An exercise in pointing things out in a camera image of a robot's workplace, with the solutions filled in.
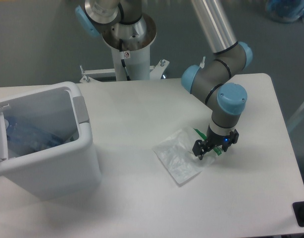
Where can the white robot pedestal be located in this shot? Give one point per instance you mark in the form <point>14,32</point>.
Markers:
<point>131,40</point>

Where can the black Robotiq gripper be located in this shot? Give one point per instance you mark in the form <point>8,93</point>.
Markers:
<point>215,137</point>

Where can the white trash can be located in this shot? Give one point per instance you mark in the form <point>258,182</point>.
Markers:
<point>61,110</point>

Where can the white pedestal base frame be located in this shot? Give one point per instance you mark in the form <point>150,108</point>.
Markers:
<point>131,69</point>

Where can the blue plastic bag on floor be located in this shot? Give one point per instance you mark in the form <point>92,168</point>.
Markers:
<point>285,11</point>

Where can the black device at table edge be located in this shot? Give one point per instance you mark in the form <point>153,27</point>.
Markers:
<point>298,208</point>

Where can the white frame at right edge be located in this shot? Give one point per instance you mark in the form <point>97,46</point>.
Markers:
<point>295,118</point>

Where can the white green plastic bag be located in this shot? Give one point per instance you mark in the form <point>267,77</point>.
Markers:
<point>175,153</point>

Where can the crushed clear plastic bottle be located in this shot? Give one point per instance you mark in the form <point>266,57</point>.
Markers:
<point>20,132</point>

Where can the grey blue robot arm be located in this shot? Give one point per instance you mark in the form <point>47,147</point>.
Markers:
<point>211,84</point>

